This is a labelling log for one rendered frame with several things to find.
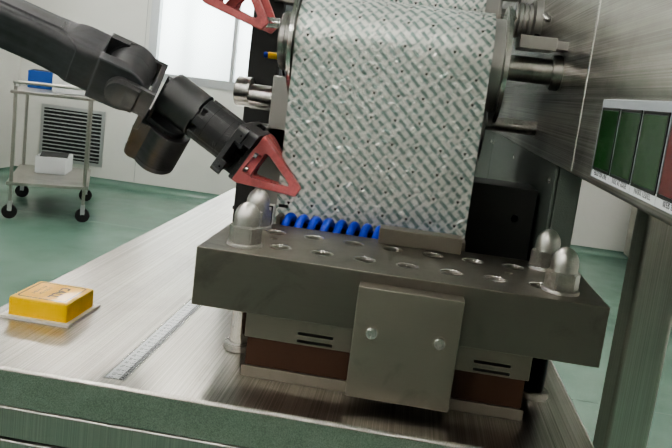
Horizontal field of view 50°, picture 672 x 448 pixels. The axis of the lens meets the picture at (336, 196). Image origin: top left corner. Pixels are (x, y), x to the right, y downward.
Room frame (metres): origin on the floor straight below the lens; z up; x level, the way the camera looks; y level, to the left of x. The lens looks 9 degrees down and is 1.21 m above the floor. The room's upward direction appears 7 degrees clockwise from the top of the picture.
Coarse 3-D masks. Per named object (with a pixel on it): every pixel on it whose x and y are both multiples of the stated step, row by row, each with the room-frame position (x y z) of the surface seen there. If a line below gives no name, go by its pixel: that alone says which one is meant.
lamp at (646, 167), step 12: (648, 120) 0.52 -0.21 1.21; (660, 120) 0.49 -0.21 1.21; (648, 132) 0.51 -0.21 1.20; (660, 132) 0.49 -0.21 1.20; (648, 144) 0.51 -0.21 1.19; (660, 144) 0.48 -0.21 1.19; (648, 156) 0.50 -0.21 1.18; (636, 168) 0.52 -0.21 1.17; (648, 168) 0.50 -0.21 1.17; (636, 180) 0.52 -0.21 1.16; (648, 180) 0.49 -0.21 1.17
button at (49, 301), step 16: (32, 288) 0.82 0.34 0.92; (48, 288) 0.82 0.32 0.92; (64, 288) 0.83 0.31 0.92; (80, 288) 0.84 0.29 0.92; (16, 304) 0.78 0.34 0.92; (32, 304) 0.78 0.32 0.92; (48, 304) 0.78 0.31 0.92; (64, 304) 0.78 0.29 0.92; (80, 304) 0.81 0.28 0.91; (64, 320) 0.78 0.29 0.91
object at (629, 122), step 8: (624, 112) 0.58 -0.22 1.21; (624, 120) 0.57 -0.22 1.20; (632, 120) 0.55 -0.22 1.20; (624, 128) 0.57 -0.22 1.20; (632, 128) 0.55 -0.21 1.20; (624, 136) 0.57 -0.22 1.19; (632, 136) 0.55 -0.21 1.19; (616, 144) 0.58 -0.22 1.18; (624, 144) 0.56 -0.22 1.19; (632, 144) 0.54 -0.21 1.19; (616, 152) 0.58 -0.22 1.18; (624, 152) 0.56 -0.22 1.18; (632, 152) 0.54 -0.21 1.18; (616, 160) 0.58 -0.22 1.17; (624, 160) 0.55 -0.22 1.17; (616, 168) 0.57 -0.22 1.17; (624, 168) 0.55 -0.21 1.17; (624, 176) 0.55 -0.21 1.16
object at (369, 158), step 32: (320, 96) 0.88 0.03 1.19; (352, 96) 0.88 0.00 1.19; (384, 96) 0.88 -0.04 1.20; (288, 128) 0.89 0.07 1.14; (320, 128) 0.88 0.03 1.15; (352, 128) 0.88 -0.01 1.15; (384, 128) 0.88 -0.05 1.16; (416, 128) 0.87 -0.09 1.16; (448, 128) 0.87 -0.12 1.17; (480, 128) 0.87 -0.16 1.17; (288, 160) 0.89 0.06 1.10; (320, 160) 0.88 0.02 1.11; (352, 160) 0.88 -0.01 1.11; (384, 160) 0.88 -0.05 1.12; (416, 160) 0.87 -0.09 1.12; (448, 160) 0.87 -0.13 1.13; (320, 192) 0.88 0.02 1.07; (352, 192) 0.88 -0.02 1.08; (384, 192) 0.88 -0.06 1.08; (416, 192) 0.87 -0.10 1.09; (448, 192) 0.87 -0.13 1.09; (384, 224) 0.87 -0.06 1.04; (416, 224) 0.87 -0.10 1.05; (448, 224) 0.87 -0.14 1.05
